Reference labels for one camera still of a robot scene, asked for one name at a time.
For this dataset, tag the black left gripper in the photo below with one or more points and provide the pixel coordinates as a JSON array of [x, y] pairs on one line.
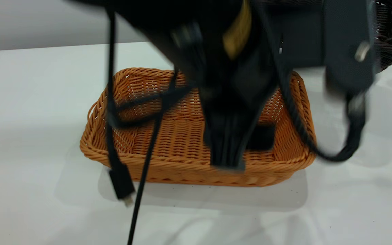
[[250, 78]]

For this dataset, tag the light brown wicker basket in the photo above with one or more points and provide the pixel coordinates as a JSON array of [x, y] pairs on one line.
[[182, 143]]

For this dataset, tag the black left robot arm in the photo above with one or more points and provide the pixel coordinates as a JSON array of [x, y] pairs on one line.
[[182, 13]]

